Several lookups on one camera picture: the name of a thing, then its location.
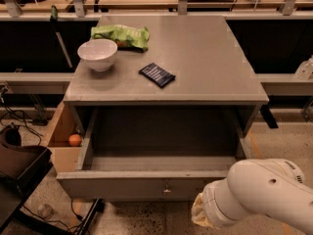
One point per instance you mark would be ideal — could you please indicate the wooden side box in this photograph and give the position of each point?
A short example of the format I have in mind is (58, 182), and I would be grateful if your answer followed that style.
(60, 127)

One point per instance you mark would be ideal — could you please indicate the grey cabinet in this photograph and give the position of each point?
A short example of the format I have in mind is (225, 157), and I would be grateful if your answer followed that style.
(201, 51)

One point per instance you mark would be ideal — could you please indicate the dark blue snack packet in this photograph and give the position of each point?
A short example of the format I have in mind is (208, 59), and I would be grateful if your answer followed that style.
(157, 75)

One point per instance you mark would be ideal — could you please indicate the white ceramic bowl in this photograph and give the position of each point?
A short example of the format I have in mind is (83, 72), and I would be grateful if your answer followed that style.
(98, 54)

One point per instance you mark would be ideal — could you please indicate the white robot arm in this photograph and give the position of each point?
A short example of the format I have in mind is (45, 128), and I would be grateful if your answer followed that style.
(272, 187)

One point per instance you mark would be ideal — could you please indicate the grey top drawer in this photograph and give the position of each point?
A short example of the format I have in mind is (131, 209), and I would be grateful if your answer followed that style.
(129, 152)

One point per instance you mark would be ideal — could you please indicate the orange fruit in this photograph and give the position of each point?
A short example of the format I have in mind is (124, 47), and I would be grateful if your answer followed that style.
(74, 140)

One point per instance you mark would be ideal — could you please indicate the padded gripper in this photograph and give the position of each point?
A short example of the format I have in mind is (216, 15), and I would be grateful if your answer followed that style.
(208, 196)

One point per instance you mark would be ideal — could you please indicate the black bin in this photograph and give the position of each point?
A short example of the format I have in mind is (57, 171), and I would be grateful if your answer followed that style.
(21, 169)

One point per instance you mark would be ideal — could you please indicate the metal drawer knob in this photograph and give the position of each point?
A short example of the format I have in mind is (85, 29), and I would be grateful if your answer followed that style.
(166, 190)

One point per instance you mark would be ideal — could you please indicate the green chip bag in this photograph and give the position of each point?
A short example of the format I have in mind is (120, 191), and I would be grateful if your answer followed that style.
(124, 36)

